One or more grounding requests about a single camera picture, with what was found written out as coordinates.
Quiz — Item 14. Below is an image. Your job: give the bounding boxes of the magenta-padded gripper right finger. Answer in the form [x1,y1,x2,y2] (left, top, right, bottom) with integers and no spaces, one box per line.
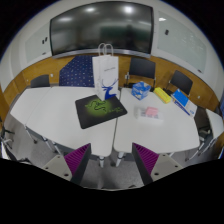
[131,142,184,187]

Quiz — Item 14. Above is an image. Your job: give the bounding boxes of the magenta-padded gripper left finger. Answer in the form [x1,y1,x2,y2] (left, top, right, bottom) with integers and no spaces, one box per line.
[41,143,92,186]

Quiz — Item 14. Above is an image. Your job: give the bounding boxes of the black green-print mouse pad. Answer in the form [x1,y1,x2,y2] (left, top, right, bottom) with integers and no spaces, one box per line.
[74,94,128,130]

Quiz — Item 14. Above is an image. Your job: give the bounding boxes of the yellow box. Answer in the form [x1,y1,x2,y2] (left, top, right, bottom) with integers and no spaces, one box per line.
[153,87,173,104]

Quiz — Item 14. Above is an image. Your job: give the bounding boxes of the blue tissue box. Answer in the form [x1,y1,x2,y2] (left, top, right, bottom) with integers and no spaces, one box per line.
[131,81,152,101]

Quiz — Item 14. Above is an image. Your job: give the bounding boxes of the blue white paper pack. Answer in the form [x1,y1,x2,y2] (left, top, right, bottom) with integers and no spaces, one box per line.
[171,88,198,118]

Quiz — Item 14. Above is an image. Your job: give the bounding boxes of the white side table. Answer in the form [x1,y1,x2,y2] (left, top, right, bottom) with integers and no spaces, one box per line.
[205,108,224,141]

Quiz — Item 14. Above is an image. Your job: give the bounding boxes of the white blue-deer paper bag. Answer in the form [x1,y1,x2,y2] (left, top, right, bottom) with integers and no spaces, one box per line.
[91,43,121,102]

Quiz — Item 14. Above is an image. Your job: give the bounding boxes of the group of black chairs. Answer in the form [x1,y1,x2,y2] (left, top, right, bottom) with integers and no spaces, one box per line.
[29,57,194,98]

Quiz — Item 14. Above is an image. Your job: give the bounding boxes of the small glass whiteboard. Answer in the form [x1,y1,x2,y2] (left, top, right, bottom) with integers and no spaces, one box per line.
[24,23,53,64]

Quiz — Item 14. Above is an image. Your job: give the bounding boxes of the large glass whiteboard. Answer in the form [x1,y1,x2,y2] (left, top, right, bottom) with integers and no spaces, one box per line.
[156,11,208,73]

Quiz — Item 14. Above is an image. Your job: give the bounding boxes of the large dark wall screen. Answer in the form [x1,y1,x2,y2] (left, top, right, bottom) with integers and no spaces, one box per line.
[49,1,155,58]

